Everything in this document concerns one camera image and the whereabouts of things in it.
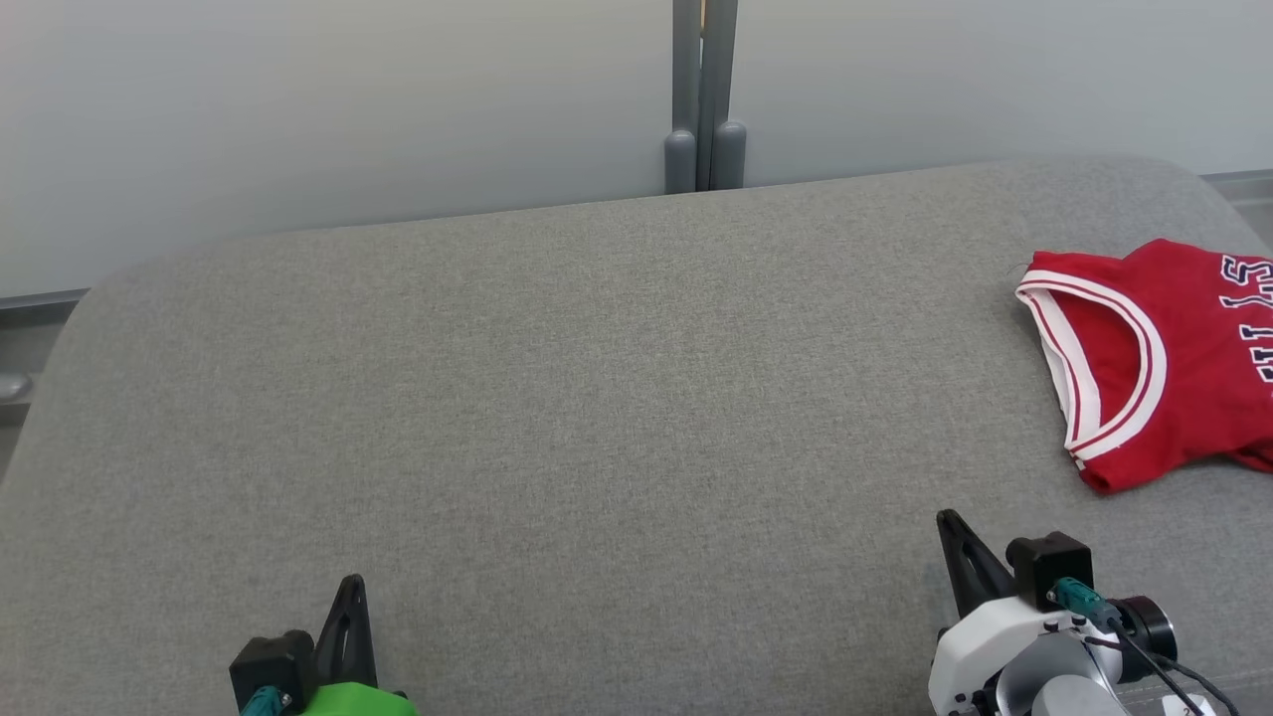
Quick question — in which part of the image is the grey fabric sofa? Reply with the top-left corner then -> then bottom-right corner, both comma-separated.
0,154 -> 1273,716

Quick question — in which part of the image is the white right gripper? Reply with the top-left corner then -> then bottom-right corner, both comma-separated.
928,508 -> 1087,716

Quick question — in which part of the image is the grey partition post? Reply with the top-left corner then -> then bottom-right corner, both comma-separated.
696,0 -> 748,191
663,0 -> 702,194

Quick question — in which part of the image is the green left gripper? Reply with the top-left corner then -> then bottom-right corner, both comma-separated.
298,574 -> 420,716

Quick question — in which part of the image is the black right camera cable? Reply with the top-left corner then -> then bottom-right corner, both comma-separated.
1052,577 -> 1241,716

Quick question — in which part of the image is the red white basketball jersey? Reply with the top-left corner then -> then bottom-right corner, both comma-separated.
1014,237 -> 1273,495

